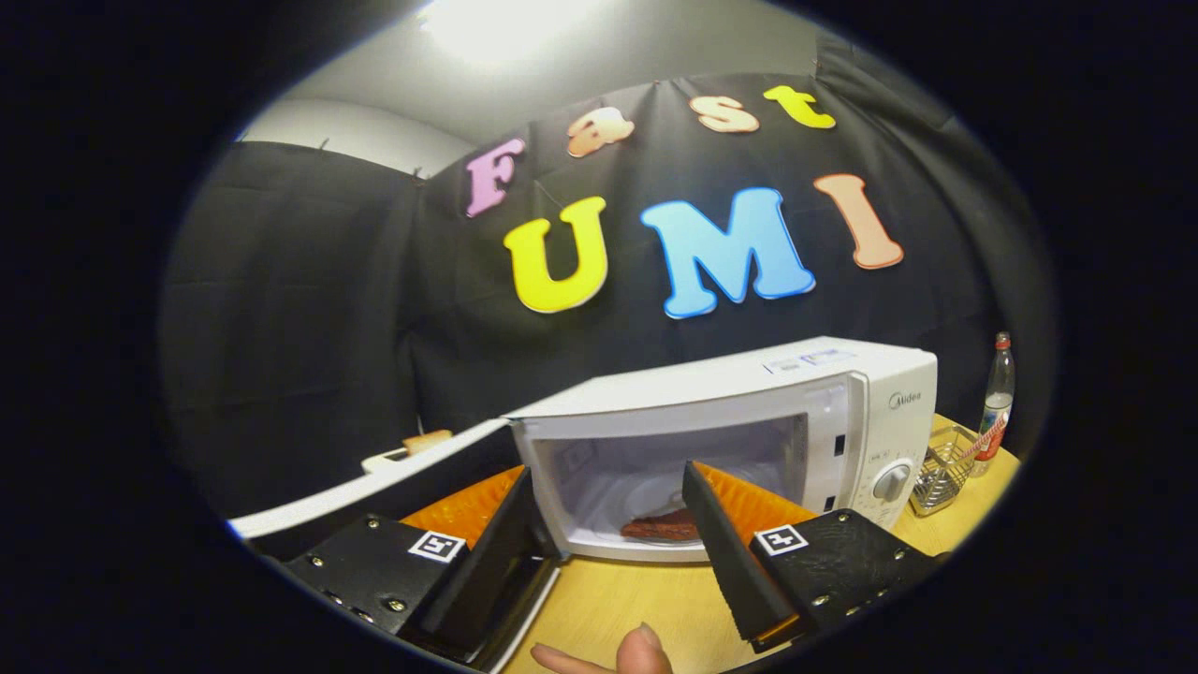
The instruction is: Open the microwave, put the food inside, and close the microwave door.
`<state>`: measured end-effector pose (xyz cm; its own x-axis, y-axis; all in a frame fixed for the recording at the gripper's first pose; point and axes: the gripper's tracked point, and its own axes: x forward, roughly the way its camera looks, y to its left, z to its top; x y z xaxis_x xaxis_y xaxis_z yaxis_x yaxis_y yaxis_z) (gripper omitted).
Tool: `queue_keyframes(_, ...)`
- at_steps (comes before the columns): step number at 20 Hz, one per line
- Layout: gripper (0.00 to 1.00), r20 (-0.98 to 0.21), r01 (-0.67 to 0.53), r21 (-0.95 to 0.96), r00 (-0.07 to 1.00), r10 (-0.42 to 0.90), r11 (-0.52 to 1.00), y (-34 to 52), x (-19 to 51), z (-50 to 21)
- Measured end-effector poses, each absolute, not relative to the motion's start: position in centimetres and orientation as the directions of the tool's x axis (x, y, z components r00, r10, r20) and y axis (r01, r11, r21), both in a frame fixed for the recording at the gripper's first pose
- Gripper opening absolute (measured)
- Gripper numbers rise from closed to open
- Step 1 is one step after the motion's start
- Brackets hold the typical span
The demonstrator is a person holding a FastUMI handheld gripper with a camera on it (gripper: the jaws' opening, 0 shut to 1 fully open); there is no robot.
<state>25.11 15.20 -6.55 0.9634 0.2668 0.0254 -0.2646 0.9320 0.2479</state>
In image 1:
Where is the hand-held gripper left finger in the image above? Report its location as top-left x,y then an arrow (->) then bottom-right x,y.
281,465 -> 536,656

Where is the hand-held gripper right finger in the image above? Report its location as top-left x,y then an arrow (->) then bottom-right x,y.
681,461 -> 942,654

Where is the metal wire utensil holder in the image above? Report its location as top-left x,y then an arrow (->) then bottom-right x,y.
910,426 -> 984,518

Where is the white toaster oven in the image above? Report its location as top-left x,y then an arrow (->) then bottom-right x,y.
227,337 -> 938,673

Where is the brown meat piece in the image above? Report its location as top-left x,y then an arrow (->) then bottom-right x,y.
621,506 -> 703,543

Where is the red white striped straw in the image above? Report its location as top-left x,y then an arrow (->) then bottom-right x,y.
973,417 -> 1009,462

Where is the clear plastic water bottle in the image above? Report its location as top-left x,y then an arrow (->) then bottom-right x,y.
971,332 -> 1016,478

